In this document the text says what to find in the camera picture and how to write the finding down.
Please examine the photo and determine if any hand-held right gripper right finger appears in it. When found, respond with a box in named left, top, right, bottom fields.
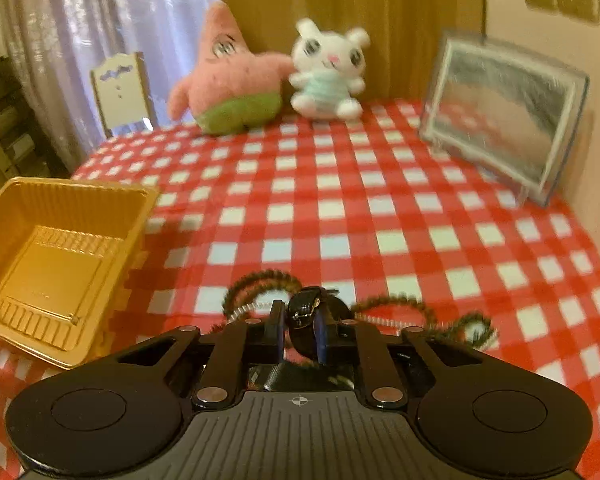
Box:
left=314, top=305, right=487, bottom=409

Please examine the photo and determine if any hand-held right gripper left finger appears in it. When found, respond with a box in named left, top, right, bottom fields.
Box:
left=116, top=300, right=286, bottom=409

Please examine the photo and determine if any black wristwatch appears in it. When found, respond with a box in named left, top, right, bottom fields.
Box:
left=285, top=286, right=355, bottom=361

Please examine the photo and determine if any dark green bead necklace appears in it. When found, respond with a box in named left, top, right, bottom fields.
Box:
left=224, top=270, right=307, bottom=326
left=352, top=297, right=499, bottom=350

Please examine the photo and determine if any gold plastic tray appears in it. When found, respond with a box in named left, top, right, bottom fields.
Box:
left=0, top=177, right=161, bottom=371

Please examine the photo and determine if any pink starfish plush toy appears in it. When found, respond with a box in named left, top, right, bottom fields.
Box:
left=167, top=1, right=296, bottom=136

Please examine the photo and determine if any white bunny plush toy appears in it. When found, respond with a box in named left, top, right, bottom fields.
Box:
left=287, top=17, right=371, bottom=121

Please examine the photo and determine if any white wooden chair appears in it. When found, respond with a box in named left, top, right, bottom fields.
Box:
left=90, top=51, right=157, bottom=140

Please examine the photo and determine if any purple lace curtain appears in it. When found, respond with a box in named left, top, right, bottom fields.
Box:
left=0, top=0, right=223, bottom=161

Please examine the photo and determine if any clear acrylic picture frame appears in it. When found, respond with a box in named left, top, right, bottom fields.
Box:
left=419, top=30, right=591, bottom=208

